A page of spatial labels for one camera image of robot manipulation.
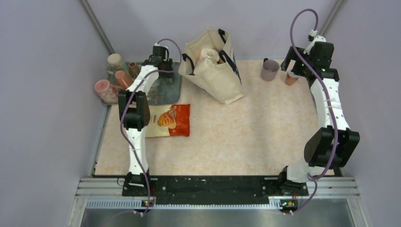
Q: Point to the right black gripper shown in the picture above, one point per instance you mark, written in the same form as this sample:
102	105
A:
291	55

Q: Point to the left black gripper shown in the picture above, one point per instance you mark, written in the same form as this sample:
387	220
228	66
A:
169	63

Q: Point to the salmon pink mug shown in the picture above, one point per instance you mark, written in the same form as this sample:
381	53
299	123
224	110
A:
291	78

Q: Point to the lilac mug black handle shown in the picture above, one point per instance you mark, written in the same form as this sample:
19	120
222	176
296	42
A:
269	69

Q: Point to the beige canvas tote bag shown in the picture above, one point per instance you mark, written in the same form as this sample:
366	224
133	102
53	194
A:
221	80

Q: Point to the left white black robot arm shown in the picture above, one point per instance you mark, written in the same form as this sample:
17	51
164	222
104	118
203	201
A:
135	113

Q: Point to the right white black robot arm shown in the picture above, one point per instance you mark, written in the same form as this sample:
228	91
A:
334	142

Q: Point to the brown cup on tray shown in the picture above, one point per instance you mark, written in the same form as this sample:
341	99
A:
134	69

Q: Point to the floral blue serving tray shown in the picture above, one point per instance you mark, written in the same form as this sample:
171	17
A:
168	90

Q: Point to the pink cup off tray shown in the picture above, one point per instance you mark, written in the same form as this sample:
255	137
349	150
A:
107	91

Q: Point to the cassava chips bag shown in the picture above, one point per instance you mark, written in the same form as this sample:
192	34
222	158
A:
169	120

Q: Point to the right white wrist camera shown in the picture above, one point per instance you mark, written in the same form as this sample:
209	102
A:
313	38

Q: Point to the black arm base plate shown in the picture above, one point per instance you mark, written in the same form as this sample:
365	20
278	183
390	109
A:
214	190

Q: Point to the aluminium frame rail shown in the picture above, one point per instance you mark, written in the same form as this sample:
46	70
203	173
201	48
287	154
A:
107	193

